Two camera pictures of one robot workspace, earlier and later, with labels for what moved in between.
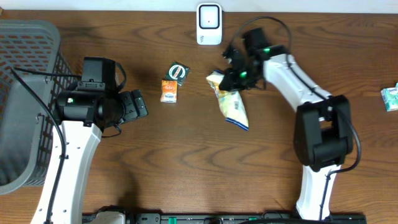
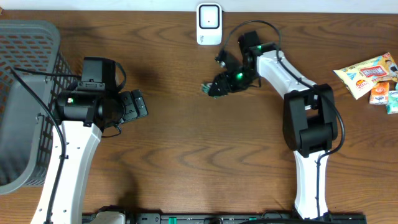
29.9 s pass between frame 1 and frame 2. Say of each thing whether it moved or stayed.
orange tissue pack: moved
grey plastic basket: stayed
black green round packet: moved
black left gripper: stayed
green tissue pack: stayed
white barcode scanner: stayed
